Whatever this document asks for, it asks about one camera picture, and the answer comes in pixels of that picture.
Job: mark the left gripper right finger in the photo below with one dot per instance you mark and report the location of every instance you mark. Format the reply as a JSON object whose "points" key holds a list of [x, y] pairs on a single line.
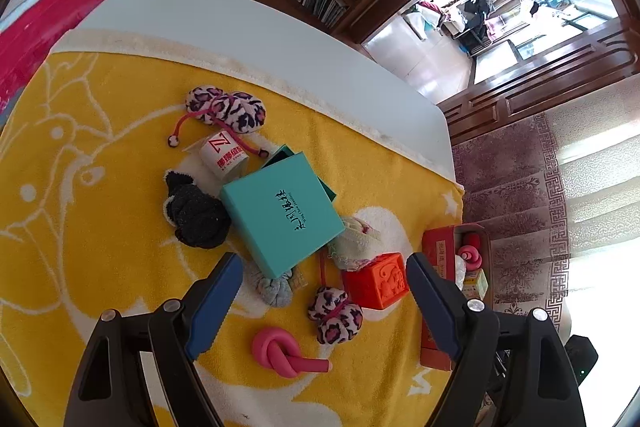
{"points": [[517, 360]]}

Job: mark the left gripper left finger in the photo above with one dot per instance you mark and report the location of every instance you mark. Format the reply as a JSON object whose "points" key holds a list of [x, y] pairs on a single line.
{"points": [[110, 389]]}

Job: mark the pink knotted foam tube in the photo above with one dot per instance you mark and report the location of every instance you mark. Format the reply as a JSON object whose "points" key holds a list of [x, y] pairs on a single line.
{"points": [[278, 350]]}

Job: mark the orange rubber cube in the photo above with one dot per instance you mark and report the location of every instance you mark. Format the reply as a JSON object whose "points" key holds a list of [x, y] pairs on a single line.
{"points": [[379, 284]]}

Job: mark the black fuzzy sock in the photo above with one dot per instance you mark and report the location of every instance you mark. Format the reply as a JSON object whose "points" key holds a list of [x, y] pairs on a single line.
{"points": [[199, 219]]}

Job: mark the grey sock ball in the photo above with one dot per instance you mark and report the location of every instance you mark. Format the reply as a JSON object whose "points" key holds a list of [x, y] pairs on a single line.
{"points": [[276, 293]]}

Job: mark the small leopard print pouch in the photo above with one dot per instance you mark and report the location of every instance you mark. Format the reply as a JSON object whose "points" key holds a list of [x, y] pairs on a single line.
{"points": [[337, 318]]}

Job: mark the floral cream sock ball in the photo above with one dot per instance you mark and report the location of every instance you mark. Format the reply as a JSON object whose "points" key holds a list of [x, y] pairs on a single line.
{"points": [[357, 246]]}

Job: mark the teal box lid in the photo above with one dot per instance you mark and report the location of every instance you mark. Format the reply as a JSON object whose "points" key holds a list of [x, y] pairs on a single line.
{"points": [[282, 214]]}

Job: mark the white red tissue roll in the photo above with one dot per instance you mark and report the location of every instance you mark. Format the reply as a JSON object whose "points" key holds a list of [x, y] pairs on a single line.
{"points": [[223, 155]]}

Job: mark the leopard print plush pouch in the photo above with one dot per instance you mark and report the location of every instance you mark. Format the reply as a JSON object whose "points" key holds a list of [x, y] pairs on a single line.
{"points": [[239, 113]]}

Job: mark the teal box base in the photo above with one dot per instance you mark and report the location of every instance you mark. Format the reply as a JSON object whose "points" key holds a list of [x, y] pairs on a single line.
{"points": [[284, 152]]}

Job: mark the small pale green carton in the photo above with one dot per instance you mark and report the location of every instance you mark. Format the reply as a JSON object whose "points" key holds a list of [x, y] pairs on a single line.
{"points": [[475, 285]]}

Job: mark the pink knot toy in box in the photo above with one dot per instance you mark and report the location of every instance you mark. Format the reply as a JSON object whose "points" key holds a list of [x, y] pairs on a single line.
{"points": [[470, 251]]}

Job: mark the red tin box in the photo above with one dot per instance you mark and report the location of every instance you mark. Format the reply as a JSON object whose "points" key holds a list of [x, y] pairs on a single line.
{"points": [[440, 246]]}

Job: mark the patterned purple curtain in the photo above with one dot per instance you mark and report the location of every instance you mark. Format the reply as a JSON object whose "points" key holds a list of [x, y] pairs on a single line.
{"points": [[552, 189]]}

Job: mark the yellow white blanket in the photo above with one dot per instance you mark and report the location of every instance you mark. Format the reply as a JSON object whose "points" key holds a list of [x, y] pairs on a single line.
{"points": [[83, 160]]}

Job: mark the red bed cover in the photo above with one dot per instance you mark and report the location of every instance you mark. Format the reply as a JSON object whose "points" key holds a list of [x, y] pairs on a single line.
{"points": [[50, 16]]}

